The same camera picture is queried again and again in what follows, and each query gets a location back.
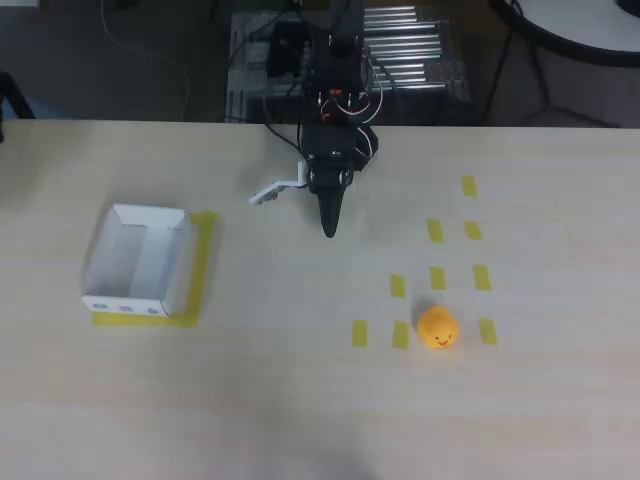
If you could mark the long yellow tape strip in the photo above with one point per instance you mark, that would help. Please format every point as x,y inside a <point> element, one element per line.
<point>202,260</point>
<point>135,320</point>

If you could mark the aluminium profile rack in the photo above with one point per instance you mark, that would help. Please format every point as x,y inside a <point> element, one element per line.
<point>410,55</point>

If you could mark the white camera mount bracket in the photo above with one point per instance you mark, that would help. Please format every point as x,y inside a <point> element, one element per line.
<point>275,190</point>

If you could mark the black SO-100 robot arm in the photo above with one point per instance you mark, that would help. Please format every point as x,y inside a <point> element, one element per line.
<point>345,65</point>

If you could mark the round white table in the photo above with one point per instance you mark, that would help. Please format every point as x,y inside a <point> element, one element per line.
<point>575,25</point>

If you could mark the yellow rubber duck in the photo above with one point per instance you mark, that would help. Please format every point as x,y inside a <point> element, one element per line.
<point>438,330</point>

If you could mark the black object at table edge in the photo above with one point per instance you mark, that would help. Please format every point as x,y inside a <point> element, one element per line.
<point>12,100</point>

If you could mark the black metal table base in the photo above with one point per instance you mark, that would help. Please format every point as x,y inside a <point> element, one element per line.
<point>542,80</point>

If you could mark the white cardboard box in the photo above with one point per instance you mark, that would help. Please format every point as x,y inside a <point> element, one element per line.
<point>132,260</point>

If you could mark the short yellow tape mark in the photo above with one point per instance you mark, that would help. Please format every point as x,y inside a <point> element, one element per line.
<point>468,186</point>

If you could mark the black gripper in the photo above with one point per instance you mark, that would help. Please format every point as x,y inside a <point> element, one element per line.
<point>327,184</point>

